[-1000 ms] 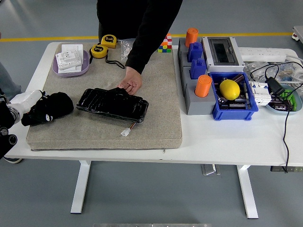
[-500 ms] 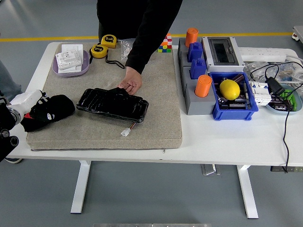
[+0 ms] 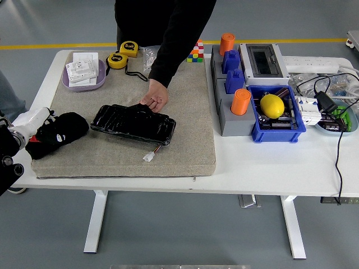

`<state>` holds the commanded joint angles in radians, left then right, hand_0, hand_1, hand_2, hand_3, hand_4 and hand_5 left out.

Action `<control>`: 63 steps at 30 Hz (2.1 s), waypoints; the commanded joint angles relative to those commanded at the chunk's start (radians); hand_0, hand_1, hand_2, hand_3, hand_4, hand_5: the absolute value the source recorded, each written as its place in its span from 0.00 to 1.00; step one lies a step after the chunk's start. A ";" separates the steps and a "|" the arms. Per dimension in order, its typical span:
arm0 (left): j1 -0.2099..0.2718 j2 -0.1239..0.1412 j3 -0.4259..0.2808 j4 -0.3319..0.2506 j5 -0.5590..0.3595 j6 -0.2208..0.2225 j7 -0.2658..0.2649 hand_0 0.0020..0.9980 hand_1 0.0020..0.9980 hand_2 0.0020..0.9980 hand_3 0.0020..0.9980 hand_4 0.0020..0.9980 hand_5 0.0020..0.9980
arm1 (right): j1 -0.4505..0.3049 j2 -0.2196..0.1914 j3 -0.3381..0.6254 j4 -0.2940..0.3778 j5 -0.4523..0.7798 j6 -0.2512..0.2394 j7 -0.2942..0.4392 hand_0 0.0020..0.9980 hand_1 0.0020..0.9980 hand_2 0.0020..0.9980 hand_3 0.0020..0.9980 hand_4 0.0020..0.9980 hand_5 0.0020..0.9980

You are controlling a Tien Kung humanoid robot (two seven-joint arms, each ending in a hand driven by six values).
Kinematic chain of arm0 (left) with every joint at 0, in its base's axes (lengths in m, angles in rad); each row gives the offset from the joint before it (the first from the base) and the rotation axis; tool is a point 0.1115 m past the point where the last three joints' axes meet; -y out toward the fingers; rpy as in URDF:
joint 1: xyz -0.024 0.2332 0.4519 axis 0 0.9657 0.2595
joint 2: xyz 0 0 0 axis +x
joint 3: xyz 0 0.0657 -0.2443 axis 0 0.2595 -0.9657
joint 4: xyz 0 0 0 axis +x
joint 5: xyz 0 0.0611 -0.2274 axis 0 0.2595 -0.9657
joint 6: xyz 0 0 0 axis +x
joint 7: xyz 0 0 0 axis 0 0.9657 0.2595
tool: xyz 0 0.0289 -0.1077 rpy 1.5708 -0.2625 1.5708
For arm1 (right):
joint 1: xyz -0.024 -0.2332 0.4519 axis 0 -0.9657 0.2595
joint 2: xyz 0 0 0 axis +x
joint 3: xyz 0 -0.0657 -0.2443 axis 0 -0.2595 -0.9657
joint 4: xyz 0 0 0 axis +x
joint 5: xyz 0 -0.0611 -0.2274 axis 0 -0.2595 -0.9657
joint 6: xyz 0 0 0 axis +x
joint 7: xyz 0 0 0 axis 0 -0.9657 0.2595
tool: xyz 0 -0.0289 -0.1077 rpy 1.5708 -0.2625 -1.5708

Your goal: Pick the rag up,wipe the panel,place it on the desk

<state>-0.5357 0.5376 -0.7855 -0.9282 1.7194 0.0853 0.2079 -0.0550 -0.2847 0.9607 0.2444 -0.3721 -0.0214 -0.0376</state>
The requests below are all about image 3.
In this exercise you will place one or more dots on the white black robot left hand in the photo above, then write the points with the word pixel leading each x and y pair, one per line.
pixel 33 119

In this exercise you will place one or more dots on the person's left hand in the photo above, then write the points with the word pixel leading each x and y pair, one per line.
pixel 157 93

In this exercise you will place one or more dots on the black glossy panel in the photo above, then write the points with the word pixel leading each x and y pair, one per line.
pixel 131 123

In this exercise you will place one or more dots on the black rag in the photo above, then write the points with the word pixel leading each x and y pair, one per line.
pixel 74 126

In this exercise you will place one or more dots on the person's left forearm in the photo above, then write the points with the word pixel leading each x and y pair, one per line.
pixel 174 56

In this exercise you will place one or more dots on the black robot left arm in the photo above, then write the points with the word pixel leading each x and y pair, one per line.
pixel 7 157

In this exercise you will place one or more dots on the clear plastic bag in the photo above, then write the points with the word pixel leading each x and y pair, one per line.
pixel 147 59

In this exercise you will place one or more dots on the yellow tape measure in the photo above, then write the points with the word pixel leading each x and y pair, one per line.
pixel 116 60
pixel 129 48

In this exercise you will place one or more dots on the colourful puzzle cube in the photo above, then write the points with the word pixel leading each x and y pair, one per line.
pixel 196 54

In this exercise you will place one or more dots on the purple tray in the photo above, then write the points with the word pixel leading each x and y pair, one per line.
pixel 84 87

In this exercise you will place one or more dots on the flat white socket plate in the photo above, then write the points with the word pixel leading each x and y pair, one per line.
pixel 84 56
pixel 84 82

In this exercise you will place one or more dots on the grey base block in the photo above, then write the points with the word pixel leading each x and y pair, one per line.
pixel 235 126
pixel 216 64

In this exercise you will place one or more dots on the white socket with raised back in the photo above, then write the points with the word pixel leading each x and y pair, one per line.
pixel 81 70

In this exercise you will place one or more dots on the grey-brown mat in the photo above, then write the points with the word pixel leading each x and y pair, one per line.
pixel 126 162

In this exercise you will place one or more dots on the blue block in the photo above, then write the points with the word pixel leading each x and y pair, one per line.
pixel 231 61
pixel 235 81

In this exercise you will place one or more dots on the orange cylinder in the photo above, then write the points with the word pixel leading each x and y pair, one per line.
pixel 239 102
pixel 226 43

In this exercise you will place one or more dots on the white electrical distribution box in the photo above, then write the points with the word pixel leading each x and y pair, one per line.
pixel 263 60

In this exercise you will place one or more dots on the yellow lemon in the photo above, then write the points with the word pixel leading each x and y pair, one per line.
pixel 272 106

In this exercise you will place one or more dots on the white table leg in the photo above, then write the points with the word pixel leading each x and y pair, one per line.
pixel 95 221
pixel 293 227

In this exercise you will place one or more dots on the brown capacitor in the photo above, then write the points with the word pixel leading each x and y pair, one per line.
pixel 331 124
pixel 281 93

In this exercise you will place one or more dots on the blue plastic bin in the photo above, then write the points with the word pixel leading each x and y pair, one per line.
pixel 275 136

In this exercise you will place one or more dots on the clear bags of small parts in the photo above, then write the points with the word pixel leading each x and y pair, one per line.
pixel 305 84

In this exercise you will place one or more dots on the white circuit breaker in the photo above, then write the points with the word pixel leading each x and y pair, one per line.
pixel 307 110

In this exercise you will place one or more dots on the white power strip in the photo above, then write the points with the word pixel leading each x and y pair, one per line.
pixel 308 64

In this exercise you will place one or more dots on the green plastic pieces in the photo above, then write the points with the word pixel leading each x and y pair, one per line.
pixel 340 113

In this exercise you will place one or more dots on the light blue bowl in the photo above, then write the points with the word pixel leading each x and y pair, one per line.
pixel 354 120

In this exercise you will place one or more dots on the black table control box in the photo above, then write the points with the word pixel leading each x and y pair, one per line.
pixel 328 200

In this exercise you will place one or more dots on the grey cart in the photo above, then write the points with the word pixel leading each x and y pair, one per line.
pixel 354 39

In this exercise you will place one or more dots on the grey metal bracket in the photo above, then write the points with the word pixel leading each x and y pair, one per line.
pixel 248 201

